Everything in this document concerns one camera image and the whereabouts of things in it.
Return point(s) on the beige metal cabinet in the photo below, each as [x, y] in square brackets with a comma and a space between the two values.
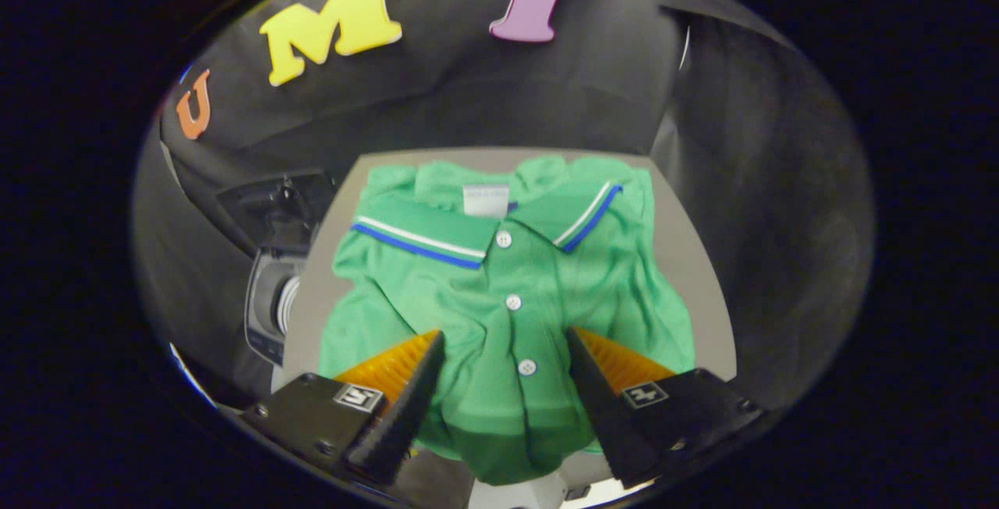
[695, 275]

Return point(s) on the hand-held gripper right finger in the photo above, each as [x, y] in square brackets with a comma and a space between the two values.
[605, 407]

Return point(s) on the green polo shirt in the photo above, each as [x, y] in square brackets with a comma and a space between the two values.
[499, 337]

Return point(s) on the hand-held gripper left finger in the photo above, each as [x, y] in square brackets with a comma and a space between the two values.
[402, 407]

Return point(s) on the black backdrop cloth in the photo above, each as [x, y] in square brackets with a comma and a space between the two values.
[484, 95]

